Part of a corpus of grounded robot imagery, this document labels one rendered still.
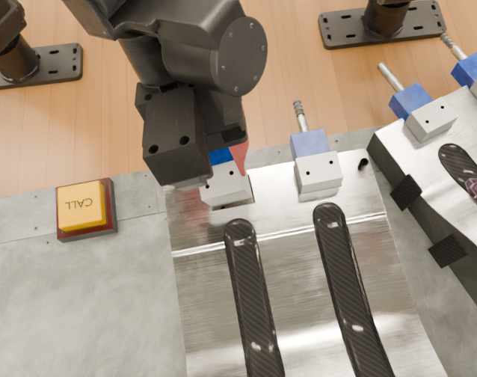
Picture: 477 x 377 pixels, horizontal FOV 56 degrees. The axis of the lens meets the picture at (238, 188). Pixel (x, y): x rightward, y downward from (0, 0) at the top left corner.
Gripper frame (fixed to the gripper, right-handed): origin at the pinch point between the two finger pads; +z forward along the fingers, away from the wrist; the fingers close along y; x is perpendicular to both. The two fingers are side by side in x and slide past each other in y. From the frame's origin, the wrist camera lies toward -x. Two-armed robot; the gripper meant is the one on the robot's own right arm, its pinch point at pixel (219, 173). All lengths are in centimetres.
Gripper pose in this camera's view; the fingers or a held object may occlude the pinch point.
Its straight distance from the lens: 50.6
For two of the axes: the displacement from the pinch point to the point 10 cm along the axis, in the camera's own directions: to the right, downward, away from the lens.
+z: 2.8, 6.3, 7.3
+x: -0.9, -7.4, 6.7
